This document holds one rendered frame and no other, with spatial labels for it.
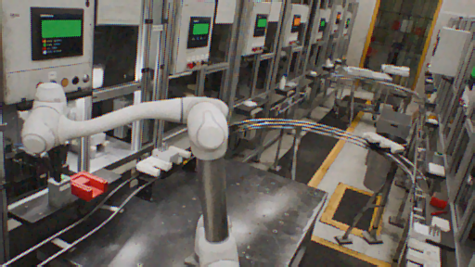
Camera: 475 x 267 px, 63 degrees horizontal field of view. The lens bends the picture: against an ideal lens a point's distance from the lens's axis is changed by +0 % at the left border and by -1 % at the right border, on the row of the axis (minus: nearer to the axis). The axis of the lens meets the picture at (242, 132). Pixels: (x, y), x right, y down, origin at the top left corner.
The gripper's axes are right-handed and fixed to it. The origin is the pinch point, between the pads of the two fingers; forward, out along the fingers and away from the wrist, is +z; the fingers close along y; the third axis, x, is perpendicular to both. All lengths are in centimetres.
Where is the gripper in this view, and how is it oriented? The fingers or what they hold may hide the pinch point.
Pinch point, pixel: (57, 174)
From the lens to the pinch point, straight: 178.5
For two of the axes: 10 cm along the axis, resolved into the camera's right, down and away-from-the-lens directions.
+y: -4.7, 4.0, -7.9
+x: 8.6, 3.9, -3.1
